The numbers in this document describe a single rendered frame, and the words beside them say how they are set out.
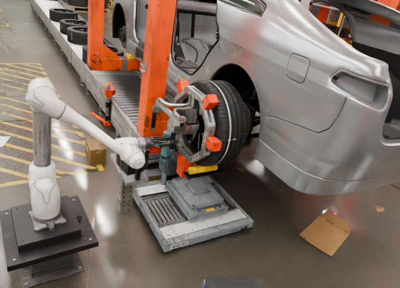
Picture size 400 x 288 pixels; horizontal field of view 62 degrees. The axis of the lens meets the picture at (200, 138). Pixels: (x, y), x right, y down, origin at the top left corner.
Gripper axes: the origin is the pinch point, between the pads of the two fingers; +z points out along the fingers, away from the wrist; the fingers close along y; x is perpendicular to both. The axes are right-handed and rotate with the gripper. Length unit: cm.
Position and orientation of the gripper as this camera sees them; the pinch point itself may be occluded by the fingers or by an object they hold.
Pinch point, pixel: (171, 140)
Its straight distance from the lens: 231.9
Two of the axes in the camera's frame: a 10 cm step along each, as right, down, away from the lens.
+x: 1.6, -8.8, -4.4
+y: 4.9, 4.6, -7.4
